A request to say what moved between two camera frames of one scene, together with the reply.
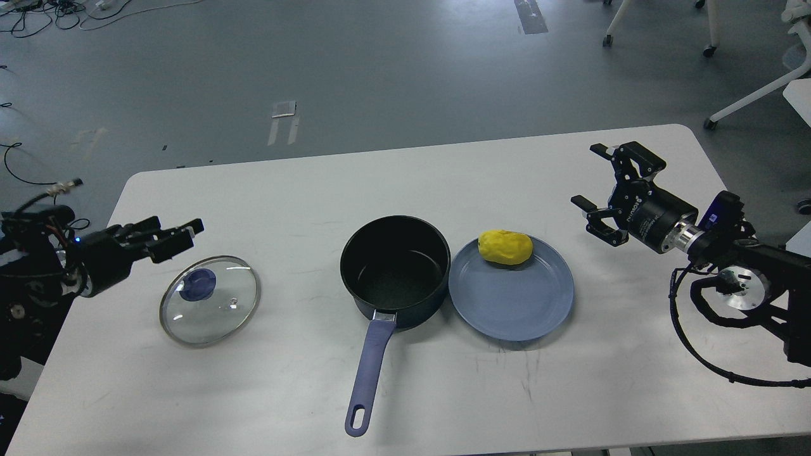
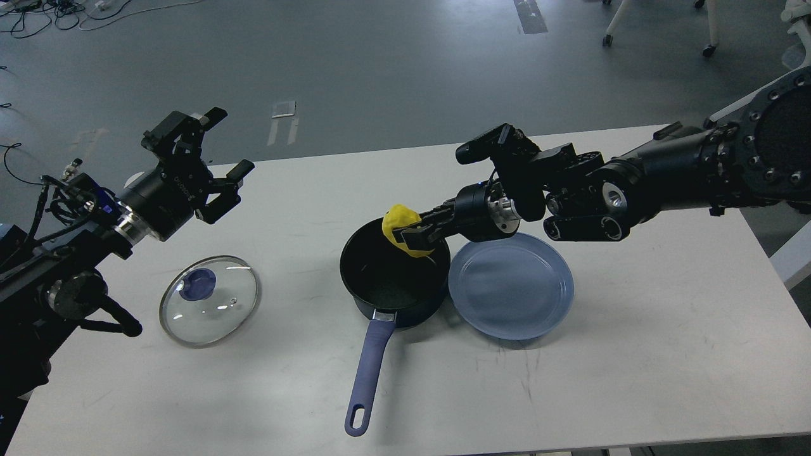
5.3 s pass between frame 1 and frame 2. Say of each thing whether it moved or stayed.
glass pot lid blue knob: stayed
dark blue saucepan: stayed
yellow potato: moved
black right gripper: moved
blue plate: stayed
